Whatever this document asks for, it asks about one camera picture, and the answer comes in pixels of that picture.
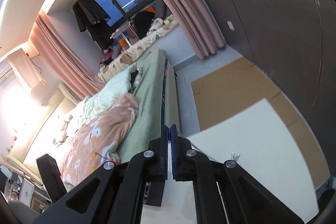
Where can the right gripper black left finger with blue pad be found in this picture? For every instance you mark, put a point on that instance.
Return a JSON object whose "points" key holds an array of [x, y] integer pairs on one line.
{"points": [[113, 193]]}

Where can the bed with green sheet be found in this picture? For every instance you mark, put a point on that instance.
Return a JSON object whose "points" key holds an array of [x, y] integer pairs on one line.
{"points": [[49, 137]]}

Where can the black jewelry box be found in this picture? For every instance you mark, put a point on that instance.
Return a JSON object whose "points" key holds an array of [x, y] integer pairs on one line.
{"points": [[153, 194]]}

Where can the white wall switch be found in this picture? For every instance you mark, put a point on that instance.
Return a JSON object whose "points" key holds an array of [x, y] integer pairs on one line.
{"points": [[230, 25]]}

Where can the floral cushioned window seat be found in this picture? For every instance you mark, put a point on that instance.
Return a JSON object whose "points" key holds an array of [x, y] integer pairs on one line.
{"points": [[158, 29]]}

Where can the pink curtain by wardrobe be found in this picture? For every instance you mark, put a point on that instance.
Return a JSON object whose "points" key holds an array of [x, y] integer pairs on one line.
{"points": [[181, 3]]}

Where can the dark brown wardrobe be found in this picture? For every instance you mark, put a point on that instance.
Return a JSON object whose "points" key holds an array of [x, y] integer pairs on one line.
{"points": [[293, 43]]}

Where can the pale green quilt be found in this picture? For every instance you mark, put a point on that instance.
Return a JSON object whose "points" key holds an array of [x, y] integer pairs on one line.
{"points": [[90, 108]]}

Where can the hanging black clothes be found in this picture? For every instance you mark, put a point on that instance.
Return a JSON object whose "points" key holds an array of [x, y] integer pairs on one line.
{"points": [[91, 17]]}

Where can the pink floral blanket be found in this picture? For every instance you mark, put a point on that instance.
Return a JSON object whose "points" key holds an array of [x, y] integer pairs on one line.
{"points": [[97, 142]]}

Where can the pink curtain left side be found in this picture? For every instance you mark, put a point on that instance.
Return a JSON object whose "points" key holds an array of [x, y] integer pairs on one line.
{"points": [[62, 60]]}

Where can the brown cardboard floor sheet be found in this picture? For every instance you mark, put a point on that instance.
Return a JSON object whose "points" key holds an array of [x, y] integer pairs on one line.
{"points": [[237, 86]]}

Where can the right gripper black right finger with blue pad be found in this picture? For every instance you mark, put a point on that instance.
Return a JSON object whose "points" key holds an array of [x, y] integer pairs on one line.
{"points": [[225, 192]]}

